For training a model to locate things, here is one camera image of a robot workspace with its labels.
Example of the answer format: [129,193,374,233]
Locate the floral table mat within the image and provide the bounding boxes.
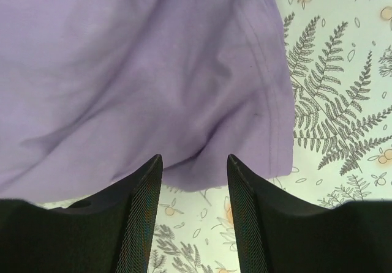
[39,0,392,273]

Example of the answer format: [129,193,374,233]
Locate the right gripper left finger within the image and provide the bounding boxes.
[1,155,162,273]

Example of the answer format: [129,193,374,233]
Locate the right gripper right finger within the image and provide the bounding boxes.
[227,155,391,273]

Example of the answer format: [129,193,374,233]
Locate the purple t shirt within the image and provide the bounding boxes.
[1,0,294,203]

